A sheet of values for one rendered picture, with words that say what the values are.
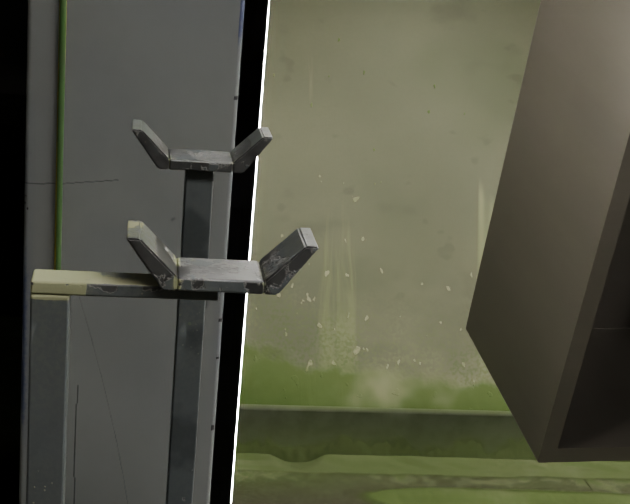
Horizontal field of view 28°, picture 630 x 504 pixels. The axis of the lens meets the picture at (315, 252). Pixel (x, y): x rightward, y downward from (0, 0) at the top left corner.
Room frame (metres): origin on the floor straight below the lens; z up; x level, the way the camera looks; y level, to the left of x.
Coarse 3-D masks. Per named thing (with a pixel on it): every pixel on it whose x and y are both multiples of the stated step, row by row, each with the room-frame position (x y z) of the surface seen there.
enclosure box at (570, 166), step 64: (576, 0) 1.74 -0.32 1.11; (576, 64) 1.71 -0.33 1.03; (512, 128) 1.90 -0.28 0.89; (576, 128) 1.69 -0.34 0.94; (512, 192) 1.86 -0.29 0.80; (576, 192) 1.66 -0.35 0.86; (512, 256) 1.83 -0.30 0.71; (576, 256) 1.63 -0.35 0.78; (512, 320) 1.80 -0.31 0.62; (576, 320) 1.60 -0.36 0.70; (512, 384) 1.76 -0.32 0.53; (576, 384) 1.85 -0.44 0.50; (576, 448) 1.65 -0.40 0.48
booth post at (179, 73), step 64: (128, 0) 1.06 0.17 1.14; (192, 0) 1.06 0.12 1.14; (128, 64) 1.06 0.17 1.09; (192, 64) 1.06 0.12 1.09; (64, 128) 1.05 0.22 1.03; (128, 128) 1.06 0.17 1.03; (192, 128) 1.06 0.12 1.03; (64, 192) 1.05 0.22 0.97; (128, 192) 1.06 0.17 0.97; (64, 256) 1.05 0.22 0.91; (128, 256) 1.06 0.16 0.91; (128, 320) 1.06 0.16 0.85; (128, 384) 1.06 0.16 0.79; (128, 448) 1.06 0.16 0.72
